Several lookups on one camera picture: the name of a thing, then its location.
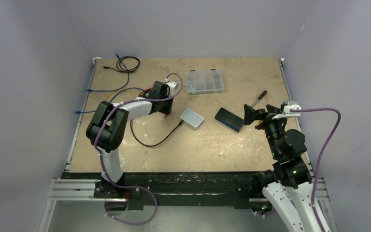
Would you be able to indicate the hammer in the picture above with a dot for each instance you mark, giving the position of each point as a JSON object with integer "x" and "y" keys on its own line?
{"x": 259, "y": 98}

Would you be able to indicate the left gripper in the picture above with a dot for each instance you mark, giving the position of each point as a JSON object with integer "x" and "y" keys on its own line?
{"x": 168, "y": 110}

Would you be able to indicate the black mounting base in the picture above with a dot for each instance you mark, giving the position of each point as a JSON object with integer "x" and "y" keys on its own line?
{"x": 217, "y": 189}

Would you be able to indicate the clear plastic organizer box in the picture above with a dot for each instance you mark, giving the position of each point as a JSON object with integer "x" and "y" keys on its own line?
{"x": 202, "y": 82}

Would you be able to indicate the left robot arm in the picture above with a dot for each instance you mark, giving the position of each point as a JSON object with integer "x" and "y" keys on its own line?
{"x": 107, "y": 127}

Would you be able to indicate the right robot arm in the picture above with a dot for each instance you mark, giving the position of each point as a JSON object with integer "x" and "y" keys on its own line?
{"x": 289, "y": 187}

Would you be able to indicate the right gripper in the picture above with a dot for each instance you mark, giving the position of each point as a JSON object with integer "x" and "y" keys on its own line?
{"x": 251, "y": 113}

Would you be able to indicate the black rectangular box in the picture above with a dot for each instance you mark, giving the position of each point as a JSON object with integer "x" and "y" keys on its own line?
{"x": 229, "y": 119}

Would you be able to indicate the white network switch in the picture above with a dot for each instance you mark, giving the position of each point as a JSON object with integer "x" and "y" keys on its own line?
{"x": 191, "y": 118}

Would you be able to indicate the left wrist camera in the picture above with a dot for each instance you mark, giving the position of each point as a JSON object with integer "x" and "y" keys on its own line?
{"x": 172, "y": 84}

